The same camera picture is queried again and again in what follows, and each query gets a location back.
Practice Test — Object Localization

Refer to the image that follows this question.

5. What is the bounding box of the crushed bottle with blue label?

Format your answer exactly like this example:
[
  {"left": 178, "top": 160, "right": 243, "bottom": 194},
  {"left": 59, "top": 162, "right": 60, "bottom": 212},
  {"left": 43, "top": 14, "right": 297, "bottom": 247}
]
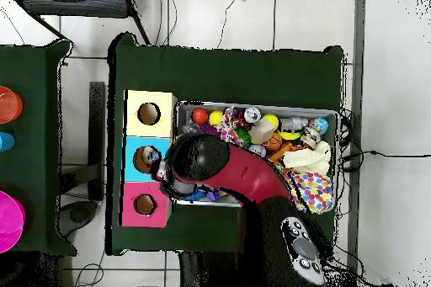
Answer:
[{"left": 144, "top": 148, "right": 162, "bottom": 167}]

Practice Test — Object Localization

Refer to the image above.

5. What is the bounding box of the wide polka dot cloth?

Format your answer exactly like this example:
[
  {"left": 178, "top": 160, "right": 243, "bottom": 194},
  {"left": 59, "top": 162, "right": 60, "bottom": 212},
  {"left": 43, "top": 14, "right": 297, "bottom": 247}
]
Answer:
[{"left": 282, "top": 169, "right": 335, "bottom": 215}]

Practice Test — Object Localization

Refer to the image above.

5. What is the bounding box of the wooden box with three holes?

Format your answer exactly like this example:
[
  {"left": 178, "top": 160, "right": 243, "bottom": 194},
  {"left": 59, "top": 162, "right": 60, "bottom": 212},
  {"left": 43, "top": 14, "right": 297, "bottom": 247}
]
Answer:
[{"left": 118, "top": 89, "right": 178, "bottom": 228}]

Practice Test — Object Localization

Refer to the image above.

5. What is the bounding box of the shallow mesh bin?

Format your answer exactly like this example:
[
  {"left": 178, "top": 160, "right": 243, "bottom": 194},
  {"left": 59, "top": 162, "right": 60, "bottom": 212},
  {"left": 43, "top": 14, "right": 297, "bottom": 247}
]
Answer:
[{"left": 171, "top": 100, "right": 340, "bottom": 213}]

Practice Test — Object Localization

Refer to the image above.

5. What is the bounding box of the yellow ball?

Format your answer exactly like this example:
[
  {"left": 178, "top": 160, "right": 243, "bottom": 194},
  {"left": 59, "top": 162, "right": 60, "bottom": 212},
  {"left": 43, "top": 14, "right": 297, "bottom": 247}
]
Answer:
[
  {"left": 207, "top": 110, "right": 225, "bottom": 128},
  {"left": 262, "top": 113, "right": 280, "bottom": 131}
]

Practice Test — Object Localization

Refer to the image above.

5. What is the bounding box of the long polka dot cloth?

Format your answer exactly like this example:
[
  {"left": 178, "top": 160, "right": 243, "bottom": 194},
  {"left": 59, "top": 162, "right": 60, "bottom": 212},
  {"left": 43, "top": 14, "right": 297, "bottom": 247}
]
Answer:
[{"left": 216, "top": 106, "right": 252, "bottom": 149}]

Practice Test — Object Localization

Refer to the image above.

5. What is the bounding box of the orange ball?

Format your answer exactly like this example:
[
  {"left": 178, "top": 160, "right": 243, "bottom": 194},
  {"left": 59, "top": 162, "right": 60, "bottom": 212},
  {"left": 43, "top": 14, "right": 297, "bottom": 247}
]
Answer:
[{"left": 191, "top": 107, "right": 210, "bottom": 125}]

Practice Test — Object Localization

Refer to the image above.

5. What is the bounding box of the silver topped drink can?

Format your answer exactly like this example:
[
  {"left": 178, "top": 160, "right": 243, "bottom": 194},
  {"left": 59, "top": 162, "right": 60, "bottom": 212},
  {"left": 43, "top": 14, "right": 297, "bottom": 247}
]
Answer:
[{"left": 243, "top": 106, "right": 263, "bottom": 124}]

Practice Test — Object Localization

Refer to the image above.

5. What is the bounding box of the plain wooden block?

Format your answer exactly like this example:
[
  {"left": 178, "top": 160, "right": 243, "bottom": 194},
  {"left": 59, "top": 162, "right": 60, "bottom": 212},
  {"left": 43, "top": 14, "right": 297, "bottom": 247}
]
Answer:
[{"left": 248, "top": 120, "right": 274, "bottom": 145}]

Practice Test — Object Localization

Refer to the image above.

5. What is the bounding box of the small orange basketball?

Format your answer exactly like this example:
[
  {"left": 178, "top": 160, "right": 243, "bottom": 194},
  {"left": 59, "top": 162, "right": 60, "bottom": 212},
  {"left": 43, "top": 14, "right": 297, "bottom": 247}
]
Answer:
[{"left": 263, "top": 131, "right": 284, "bottom": 151}]

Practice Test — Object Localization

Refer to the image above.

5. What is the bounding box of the dark green table cloth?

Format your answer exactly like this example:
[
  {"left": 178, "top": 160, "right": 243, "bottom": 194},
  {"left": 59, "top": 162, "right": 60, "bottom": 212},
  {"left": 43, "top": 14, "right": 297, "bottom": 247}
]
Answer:
[{"left": 106, "top": 32, "right": 345, "bottom": 261}]

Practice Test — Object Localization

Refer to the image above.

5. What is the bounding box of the green side table cloth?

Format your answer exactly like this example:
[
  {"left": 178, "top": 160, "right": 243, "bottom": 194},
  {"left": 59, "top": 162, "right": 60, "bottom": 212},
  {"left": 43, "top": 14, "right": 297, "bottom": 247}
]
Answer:
[{"left": 0, "top": 39, "right": 77, "bottom": 256}]

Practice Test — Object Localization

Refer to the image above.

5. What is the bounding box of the dark office chair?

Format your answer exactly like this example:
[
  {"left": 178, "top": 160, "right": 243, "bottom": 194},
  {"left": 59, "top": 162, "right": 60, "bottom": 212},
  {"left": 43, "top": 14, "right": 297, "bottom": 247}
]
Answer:
[{"left": 19, "top": 0, "right": 151, "bottom": 45}]

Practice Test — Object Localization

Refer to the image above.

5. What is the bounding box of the orange ribbed plastic cup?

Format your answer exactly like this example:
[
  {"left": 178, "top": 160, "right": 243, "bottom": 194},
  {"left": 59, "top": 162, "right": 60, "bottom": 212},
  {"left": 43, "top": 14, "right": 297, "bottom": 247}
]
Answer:
[{"left": 0, "top": 86, "right": 24, "bottom": 125}]

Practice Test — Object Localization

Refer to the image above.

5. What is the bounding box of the blue plastic cup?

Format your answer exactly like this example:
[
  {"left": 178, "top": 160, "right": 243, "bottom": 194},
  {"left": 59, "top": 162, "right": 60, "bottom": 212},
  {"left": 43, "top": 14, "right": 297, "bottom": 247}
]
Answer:
[{"left": 0, "top": 131, "right": 16, "bottom": 152}]

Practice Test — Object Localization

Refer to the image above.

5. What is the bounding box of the magenta plastic bowl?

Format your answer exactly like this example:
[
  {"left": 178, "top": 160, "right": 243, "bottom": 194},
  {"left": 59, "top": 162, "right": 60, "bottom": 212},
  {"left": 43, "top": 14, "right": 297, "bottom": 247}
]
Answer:
[{"left": 0, "top": 190, "right": 26, "bottom": 254}]

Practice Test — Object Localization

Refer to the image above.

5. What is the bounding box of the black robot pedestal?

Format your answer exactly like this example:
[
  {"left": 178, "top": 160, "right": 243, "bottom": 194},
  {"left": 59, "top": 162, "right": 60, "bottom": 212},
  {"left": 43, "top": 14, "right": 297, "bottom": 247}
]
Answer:
[{"left": 178, "top": 251, "right": 243, "bottom": 287}]

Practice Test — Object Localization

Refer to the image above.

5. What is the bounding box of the black power cable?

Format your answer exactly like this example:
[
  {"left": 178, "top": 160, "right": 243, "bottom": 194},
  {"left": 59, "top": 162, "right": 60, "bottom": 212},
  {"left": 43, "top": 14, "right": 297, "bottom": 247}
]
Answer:
[{"left": 339, "top": 149, "right": 431, "bottom": 167}]

